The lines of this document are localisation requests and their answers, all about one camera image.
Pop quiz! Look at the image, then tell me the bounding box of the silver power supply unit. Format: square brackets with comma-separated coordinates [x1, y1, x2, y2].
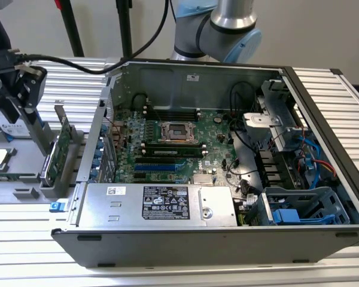
[76, 182, 239, 228]

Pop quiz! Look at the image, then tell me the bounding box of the black tripod leg red band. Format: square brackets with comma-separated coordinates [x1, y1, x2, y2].
[54, 0, 85, 58]

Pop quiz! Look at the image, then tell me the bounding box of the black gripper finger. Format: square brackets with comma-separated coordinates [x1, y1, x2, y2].
[14, 63, 48, 118]

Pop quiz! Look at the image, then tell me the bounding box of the green RAM stick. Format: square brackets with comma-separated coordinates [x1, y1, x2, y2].
[0, 170, 38, 180]
[146, 149, 203, 157]

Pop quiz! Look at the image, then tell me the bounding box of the green graphics card black fan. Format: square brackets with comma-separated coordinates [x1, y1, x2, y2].
[39, 100, 76, 188]

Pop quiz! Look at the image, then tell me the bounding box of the metal CPU socket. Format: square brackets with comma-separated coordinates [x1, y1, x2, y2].
[157, 121, 198, 142]

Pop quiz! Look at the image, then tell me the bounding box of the green motherboard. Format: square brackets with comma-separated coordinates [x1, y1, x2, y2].
[113, 109, 243, 185]

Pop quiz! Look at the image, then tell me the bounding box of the red data wire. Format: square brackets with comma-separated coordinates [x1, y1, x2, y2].
[312, 160, 337, 177]

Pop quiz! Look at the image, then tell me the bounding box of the grey plastic parts rack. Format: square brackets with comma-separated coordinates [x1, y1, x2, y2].
[0, 101, 89, 206]

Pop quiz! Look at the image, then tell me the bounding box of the blue data wire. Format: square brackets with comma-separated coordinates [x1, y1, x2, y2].
[297, 134, 323, 189]

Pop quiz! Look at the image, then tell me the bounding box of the grey disk bay cage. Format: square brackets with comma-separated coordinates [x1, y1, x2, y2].
[248, 187, 351, 227]

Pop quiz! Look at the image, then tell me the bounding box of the blue plastic drive latch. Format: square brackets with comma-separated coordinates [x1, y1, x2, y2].
[272, 209, 302, 225]

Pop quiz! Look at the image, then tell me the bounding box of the black camera cable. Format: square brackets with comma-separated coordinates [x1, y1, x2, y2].
[5, 0, 172, 75]

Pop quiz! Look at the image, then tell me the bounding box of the open black PC case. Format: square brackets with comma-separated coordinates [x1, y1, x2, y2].
[50, 58, 359, 268]

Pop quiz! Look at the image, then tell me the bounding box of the silver chipset heatsink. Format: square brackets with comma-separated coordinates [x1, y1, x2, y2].
[193, 174, 215, 185]

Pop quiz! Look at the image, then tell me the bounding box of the black short expansion slot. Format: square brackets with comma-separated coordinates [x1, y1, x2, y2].
[133, 173, 157, 184]

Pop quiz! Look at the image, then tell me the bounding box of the black internal power cable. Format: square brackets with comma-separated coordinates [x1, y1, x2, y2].
[229, 81, 255, 132]

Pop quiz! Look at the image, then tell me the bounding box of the blue expansion slot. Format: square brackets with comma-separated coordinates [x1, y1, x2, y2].
[134, 163, 177, 173]

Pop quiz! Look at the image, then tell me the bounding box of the black vertical stand pole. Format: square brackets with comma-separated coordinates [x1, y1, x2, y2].
[115, 0, 135, 60]

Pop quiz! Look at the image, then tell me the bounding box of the black long expansion slot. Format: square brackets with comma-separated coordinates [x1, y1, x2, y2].
[135, 157, 177, 164]

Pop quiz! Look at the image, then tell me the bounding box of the small blue plastic clip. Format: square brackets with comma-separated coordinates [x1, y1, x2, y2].
[49, 201, 67, 213]

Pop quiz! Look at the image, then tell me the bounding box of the silver metal drive cage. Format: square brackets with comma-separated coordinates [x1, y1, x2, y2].
[242, 79, 311, 156]

